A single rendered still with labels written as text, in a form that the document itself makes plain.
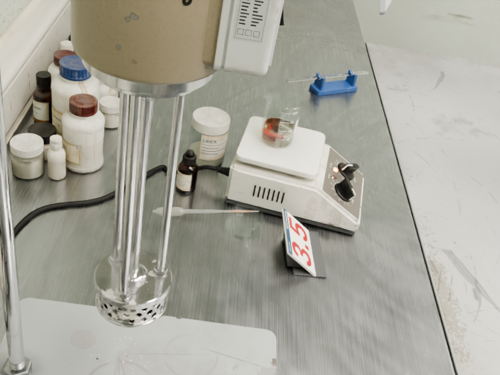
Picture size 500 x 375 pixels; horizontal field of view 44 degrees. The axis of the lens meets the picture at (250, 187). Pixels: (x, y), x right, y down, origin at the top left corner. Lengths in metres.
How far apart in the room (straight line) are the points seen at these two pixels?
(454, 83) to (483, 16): 1.04
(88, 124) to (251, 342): 0.39
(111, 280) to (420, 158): 0.73
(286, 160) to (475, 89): 0.70
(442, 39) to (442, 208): 1.51
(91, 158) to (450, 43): 1.81
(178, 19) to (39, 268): 0.50
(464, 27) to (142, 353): 2.01
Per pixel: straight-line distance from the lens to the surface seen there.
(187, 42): 0.38
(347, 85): 1.31
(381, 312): 0.84
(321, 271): 0.85
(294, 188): 0.88
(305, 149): 0.92
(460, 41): 2.53
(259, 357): 0.73
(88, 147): 0.93
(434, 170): 1.14
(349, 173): 0.97
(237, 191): 0.90
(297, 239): 0.86
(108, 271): 0.57
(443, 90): 1.44
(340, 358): 0.77
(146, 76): 0.39
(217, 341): 0.74
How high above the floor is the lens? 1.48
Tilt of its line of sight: 37 degrees down
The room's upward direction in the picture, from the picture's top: 12 degrees clockwise
